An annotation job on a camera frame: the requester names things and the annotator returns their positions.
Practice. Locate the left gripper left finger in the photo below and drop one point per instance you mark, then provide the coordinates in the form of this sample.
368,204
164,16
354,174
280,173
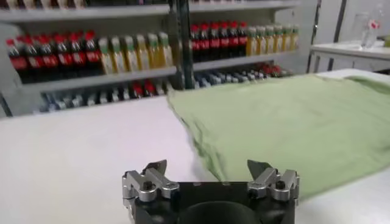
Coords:
152,182

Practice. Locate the small red cap cola bottle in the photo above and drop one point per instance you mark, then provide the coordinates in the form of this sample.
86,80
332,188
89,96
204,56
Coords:
149,87
276,70
267,70
137,89

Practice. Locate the small blue water bottle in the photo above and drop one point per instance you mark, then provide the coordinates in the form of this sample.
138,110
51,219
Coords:
207,80
46,103
199,81
57,102

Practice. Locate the small white cap dark bottle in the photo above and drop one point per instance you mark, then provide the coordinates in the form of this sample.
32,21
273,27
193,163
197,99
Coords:
241,76
250,75
90,99
258,74
125,93
233,77
101,97
113,95

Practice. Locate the black wall frame post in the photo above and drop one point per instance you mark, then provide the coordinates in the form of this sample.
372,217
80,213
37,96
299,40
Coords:
341,18
314,30
5,105

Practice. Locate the rounded greenish grey object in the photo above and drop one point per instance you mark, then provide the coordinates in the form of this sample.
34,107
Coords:
387,41

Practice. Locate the light green printed t-shirt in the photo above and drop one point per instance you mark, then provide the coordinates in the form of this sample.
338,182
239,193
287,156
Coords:
289,128

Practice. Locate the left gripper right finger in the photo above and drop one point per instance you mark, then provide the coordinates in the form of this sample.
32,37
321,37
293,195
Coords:
271,182

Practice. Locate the white side table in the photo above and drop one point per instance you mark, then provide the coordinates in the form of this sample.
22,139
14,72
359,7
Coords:
350,50

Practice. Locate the small green tinted water bottle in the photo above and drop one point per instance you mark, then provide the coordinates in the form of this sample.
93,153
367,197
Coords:
68,101
216,79
225,78
79,100

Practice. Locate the clear bottle red label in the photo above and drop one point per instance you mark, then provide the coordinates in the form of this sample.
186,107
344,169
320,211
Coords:
372,30

